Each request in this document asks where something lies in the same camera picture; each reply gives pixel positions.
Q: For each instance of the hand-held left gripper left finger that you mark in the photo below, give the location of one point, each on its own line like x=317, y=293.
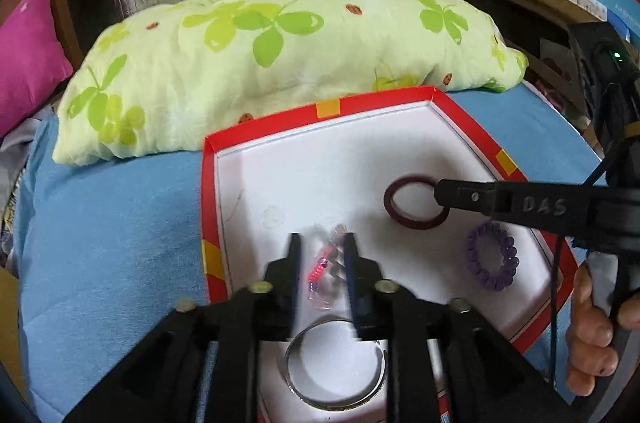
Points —
x=295, y=265

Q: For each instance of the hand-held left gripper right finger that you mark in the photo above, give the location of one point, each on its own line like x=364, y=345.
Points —
x=353, y=273

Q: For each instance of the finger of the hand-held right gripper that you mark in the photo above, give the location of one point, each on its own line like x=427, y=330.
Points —
x=500, y=200

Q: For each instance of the red cardboard box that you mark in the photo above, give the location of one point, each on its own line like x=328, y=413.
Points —
x=325, y=173

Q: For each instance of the person's right hand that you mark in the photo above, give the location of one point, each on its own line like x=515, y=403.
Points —
x=590, y=333

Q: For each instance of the silver bangle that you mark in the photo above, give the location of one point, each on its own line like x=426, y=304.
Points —
x=288, y=360

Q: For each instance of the blue bed sheet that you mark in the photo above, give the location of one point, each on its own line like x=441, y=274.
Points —
x=125, y=228

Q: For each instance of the green floral pillow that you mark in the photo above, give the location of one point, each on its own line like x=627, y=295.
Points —
x=250, y=78

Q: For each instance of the magenta pillow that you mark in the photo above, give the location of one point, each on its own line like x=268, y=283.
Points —
x=30, y=63

